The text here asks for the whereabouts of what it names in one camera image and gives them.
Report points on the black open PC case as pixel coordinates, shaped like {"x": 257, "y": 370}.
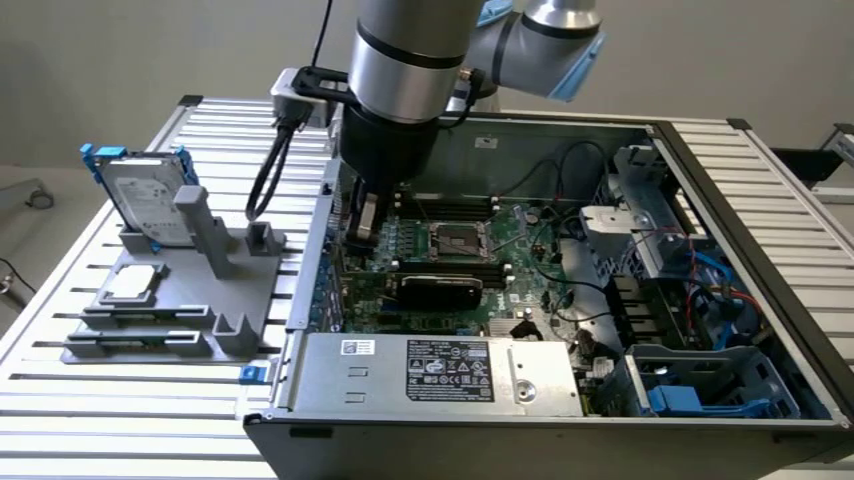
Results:
{"x": 727, "y": 240}

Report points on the silver power supply unit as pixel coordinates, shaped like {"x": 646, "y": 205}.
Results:
{"x": 387, "y": 380}

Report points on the grey caster wheel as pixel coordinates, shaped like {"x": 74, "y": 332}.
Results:
{"x": 40, "y": 196}

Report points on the silver drive cage bracket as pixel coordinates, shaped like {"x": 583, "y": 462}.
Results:
{"x": 633, "y": 225}

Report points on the black table corner cap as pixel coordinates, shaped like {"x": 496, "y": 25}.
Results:
{"x": 738, "y": 124}
{"x": 190, "y": 100}

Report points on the green motherboard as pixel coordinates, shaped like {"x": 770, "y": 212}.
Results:
{"x": 527, "y": 250}

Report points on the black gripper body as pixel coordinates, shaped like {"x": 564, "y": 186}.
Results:
{"x": 383, "y": 145}

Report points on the CPU socket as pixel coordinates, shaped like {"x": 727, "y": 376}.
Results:
{"x": 461, "y": 241}

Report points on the blue table clip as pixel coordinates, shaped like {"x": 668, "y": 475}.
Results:
{"x": 252, "y": 374}

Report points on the grey part rack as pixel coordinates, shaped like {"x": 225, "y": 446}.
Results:
{"x": 180, "y": 295}

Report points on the blue disk bay latch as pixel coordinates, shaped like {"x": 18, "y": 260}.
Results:
{"x": 674, "y": 400}

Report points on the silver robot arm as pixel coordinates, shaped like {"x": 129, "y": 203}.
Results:
{"x": 407, "y": 60}

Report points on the black RAM slot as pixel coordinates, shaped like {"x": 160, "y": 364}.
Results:
{"x": 447, "y": 198}
{"x": 447, "y": 210}
{"x": 447, "y": 216}
{"x": 447, "y": 204}

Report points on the metal side table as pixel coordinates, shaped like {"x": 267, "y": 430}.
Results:
{"x": 827, "y": 165}

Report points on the silver chipset heatsink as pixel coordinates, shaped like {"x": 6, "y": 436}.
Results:
{"x": 515, "y": 330}

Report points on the blue drive bay bracket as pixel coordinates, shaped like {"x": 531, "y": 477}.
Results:
{"x": 720, "y": 370}

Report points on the silver CPU chip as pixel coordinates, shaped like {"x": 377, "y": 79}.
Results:
{"x": 133, "y": 282}

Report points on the hard disk with blue carrier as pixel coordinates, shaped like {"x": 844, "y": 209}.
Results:
{"x": 146, "y": 200}

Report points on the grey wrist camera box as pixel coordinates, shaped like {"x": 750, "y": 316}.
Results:
{"x": 288, "y": 95}

